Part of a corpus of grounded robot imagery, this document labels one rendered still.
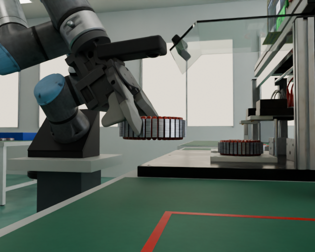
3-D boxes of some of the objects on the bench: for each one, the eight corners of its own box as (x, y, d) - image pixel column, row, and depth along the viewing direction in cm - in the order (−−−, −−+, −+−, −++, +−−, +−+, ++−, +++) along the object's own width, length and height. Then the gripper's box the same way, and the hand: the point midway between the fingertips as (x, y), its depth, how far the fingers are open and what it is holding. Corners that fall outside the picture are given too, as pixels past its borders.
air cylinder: (294, 161, 69) (293, 138, 69) (286, 159, 76) (285, 137, 76) (317, 162, 68) (316, 138, 68) (307, 159, 75) (306, 137, 75)
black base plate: (137, 176, 59) (137, 165, 59) (176, 155, 122) (176, 149, 122) (400, 184, 50) (400, 170, 50) (296, 156, 113) (296, 150, 113)
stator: (215, 155, 71) (215, 140, 71) (219, 152, 82) (219, 139, 82) (264, 156, 68) (264, 140, 68) (262, 153, 78) (262, 139, 78)
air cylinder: (273, 154, 92) (272, 137, 93) (268, 153, 100) (268, 137, 100) (290, 154, 92) (289, 137, 92) (284, 153, 99) (284, 137, 99)
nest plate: (210, 161, 69) (210, 156, 69) (210, 156, 83) (210, 152, 83) (277, 162, 66) (277, 157, 66) (265, 157, 81) (265, 153, 81)
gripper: (93, 70, 63) (140, 151, 59) (35, 46, 45) (97, 159, 42) (125, 46, 61) (175, 128, 57) (76, 11, 43) (145, 127, 40)
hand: (155, 131), depth 49 cm, fingers closed on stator, 13 cm apart
